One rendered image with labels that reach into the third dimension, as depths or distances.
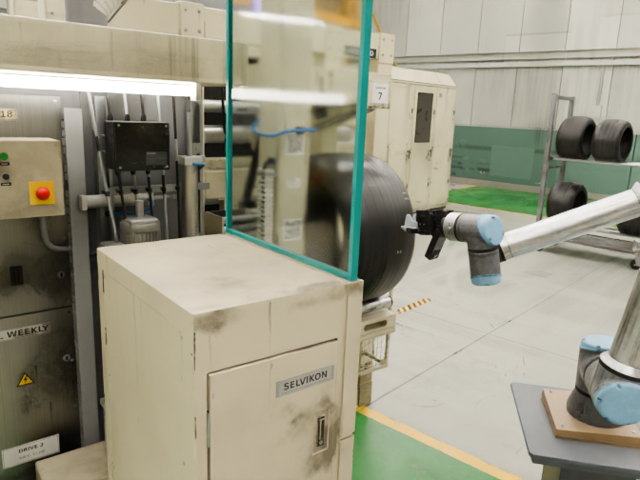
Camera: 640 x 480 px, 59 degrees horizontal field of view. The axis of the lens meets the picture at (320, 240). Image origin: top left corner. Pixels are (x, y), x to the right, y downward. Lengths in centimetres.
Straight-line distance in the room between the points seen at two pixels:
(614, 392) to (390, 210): 87
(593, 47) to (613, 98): 114
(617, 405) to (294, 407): 106
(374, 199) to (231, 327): 99
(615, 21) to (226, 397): 1270
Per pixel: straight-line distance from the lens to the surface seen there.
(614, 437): 214
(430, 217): 185
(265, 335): 110
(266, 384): 114
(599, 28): 1344
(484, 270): 175
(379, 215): 191
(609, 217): 190
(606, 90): 1324
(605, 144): 722
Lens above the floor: 162
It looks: 13 degrees down
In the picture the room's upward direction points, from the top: 2 degrees clockwise
